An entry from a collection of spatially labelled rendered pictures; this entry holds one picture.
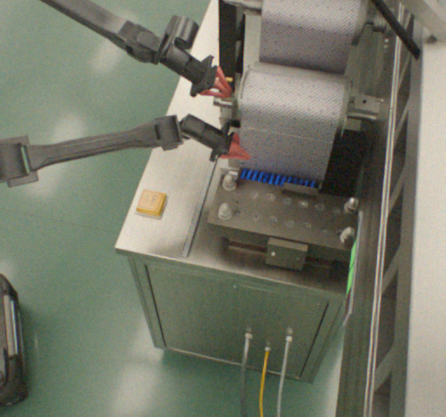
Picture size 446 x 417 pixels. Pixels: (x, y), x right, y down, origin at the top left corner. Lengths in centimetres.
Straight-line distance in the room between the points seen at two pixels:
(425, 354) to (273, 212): 86
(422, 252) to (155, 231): 100
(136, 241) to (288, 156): 49
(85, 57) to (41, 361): 181
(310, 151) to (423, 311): 82
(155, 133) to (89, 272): 130
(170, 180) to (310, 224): 47
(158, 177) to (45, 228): 116
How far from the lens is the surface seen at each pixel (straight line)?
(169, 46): 138
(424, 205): 79
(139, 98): 321
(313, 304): 163
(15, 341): 233
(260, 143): 147
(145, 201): 164
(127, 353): 244
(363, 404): 90
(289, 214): 149
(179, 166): 174
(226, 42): 171
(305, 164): 151
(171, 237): 160
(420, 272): 74
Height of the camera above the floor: 228
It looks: 55 degrees down
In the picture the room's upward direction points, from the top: straight up
